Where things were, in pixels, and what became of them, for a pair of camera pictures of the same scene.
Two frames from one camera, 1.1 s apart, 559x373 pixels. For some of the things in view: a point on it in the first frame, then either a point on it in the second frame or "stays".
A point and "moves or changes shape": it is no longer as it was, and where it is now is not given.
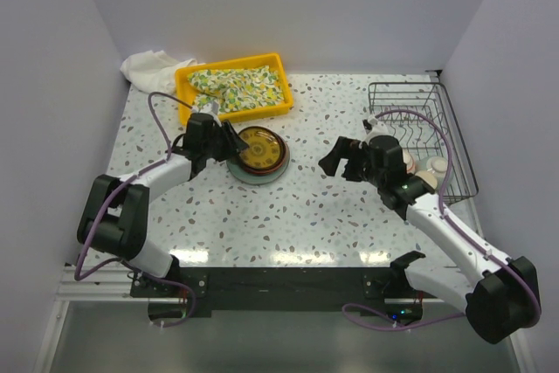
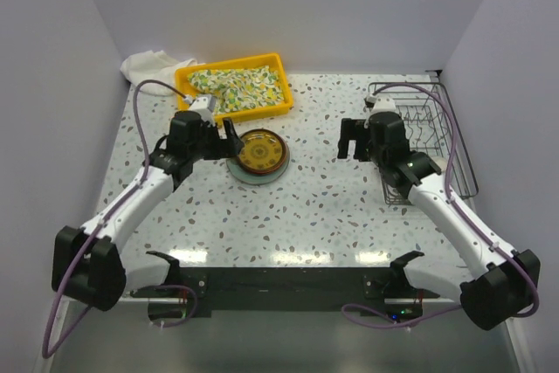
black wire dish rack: x=423 y=119 stays
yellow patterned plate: x=265 y=148 moves or changes shape
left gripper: x=233 y=142 stays
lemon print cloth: x=238 y=89 stays
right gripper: x=342 y=150 → x=353 y=129
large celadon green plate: x=238 y=173 stays
